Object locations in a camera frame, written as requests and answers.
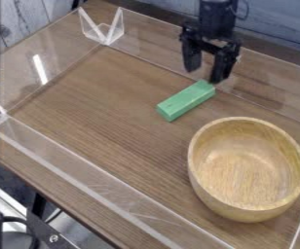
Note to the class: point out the black table leg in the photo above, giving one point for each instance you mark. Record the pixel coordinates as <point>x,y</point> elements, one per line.
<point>37,205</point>

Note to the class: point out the brown wooden bowl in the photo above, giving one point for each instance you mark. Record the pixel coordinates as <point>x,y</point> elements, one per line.
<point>243,168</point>

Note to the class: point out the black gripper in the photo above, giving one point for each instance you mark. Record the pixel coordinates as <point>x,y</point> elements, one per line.
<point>210,34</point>

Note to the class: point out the green rectangular block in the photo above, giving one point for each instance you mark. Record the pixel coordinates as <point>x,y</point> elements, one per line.
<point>179,103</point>

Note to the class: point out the clear acrylic tray enclosure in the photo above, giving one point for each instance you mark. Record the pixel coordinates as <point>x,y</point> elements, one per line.
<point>84,139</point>

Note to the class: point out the black metal bracket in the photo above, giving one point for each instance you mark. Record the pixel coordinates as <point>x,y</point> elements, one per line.
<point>45,234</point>

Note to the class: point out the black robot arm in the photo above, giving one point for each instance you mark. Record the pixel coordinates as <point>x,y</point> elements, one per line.
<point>208,34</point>

